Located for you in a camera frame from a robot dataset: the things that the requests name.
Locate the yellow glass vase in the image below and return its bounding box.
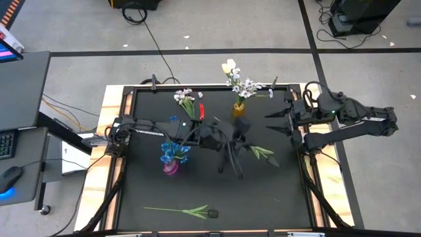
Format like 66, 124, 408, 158
232, 101, 246, 119

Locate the silver metal bracket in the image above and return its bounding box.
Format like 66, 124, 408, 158
80, 133, 109, 148

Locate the orange black striped mat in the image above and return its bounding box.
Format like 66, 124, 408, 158
0, 0, 26, 30

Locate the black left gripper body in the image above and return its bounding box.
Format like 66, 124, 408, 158
200, 120, 243, 151

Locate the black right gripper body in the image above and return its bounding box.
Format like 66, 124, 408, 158
285, 91, 318, 132

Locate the orange floor cable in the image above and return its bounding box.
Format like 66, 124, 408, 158
41, 97, 91, 132

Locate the black desk leg with caster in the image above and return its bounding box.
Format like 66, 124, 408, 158
34, 182, 52, 217

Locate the grey low desk top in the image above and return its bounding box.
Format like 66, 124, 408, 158
0, 126, 50, 207

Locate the light wooden base board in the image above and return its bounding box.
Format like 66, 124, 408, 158
74, 84, 356, 233

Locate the black coiled floor cable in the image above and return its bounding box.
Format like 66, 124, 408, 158
121, 1, 181, 85

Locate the black artificial tulip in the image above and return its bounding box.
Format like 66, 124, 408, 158
143, 204, 220, 220
245, 144, 280, 168

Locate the large black equipment case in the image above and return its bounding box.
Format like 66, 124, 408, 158
328, 0, 403, 38

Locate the small white artificial flower bunch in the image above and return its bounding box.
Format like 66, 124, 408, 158
173, 88, 197, 121

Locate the black computer mouse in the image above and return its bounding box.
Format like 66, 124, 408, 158
0, 166, 24, 200

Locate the black backlit keyboard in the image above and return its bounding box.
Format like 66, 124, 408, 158
0, 130, 19, 161

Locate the grey raised desk top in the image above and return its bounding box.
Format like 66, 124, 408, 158
0, 51, 51, 132

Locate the computer monitor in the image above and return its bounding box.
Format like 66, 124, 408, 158
0, 38, 24, 64

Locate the black floor equipment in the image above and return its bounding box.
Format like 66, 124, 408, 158
108, 0, 164, 11

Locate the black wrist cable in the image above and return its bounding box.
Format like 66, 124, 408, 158
217, 144, 245, 180

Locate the white paper box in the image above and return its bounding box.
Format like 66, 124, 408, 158
61, 132, 92, 175

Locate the black desk crossbar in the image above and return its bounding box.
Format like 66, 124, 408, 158
36, 111, 93, 155

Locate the large white artificial flower bunch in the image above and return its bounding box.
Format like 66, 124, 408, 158
224, 67, 274, 105

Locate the pink ribbed glass vase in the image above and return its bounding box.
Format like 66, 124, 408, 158
162, 159, 180, 176

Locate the blue artificial flower bunch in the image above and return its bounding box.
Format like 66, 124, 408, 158
159, 115, 192, 165

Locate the black aluminium table frame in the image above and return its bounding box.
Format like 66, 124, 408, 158
77, 84, 362, 237

